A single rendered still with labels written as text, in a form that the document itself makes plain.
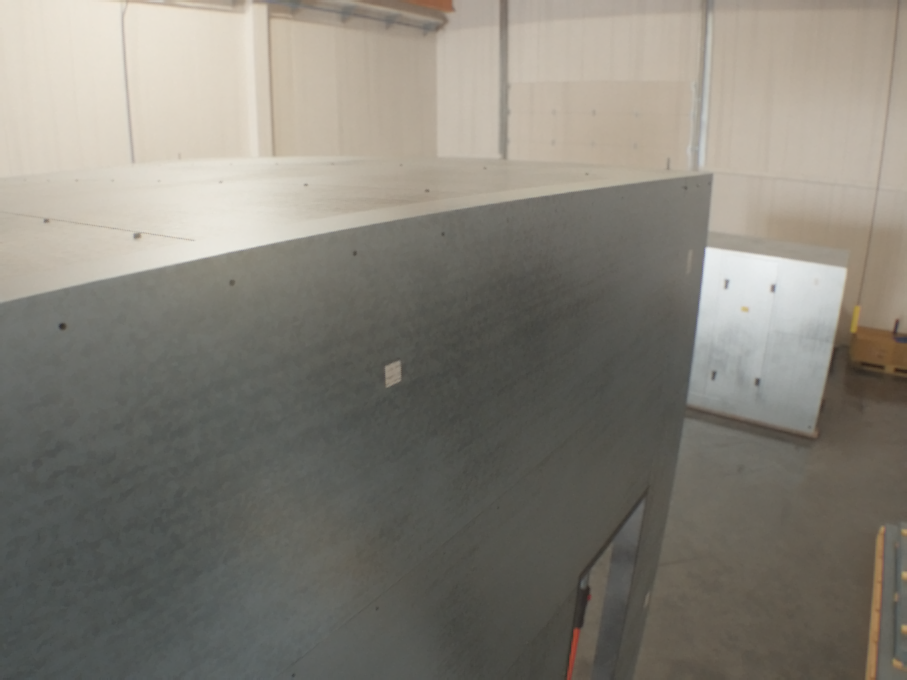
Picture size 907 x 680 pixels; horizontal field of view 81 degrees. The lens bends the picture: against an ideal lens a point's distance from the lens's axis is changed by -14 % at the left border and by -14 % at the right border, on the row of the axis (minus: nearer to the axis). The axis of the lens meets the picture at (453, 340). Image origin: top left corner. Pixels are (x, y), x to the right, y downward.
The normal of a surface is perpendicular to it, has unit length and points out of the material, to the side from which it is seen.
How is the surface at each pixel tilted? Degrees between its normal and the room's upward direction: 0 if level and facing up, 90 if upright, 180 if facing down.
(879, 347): 90
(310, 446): 90
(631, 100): 90
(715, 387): 90
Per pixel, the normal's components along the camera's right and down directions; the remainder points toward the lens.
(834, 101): -0.59, 0.26
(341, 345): 0.80, 0.19
